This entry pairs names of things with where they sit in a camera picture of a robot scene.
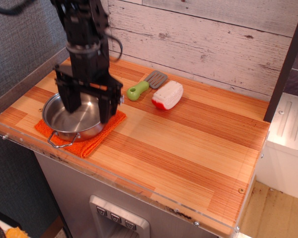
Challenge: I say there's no white and red toy cheese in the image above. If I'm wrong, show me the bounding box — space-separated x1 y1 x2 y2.
151 80 184 110

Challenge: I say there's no grey toy fridge cabinet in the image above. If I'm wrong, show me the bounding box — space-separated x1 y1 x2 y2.
35 153 215 238

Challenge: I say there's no silver dispenser panel with buttons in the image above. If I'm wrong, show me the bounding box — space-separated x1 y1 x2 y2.
89 195 150 238

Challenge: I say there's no orange knitted cloth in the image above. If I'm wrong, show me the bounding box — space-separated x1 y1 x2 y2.
34 111 127 158

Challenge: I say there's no white toy sink unit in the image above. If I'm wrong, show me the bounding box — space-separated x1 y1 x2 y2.
255 93 298 198

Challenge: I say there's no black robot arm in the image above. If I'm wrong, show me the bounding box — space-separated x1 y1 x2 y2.
51 0 123 123

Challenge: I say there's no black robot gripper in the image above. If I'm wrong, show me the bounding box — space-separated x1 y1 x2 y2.
55 46 123 123

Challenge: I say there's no clear acrylic table guard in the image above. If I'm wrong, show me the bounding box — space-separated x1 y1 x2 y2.
0 37 270 236

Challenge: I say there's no yellow and black object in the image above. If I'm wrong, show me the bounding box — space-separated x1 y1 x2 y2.
0 227 29 238

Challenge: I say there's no stainless steel pot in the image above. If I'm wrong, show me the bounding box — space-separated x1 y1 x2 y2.
42 93 105 148

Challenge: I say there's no green handled grey spatula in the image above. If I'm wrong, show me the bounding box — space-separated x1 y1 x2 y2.
127 70 168 101

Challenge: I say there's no dark right support post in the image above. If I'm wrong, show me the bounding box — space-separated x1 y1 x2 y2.
263 24 298 122

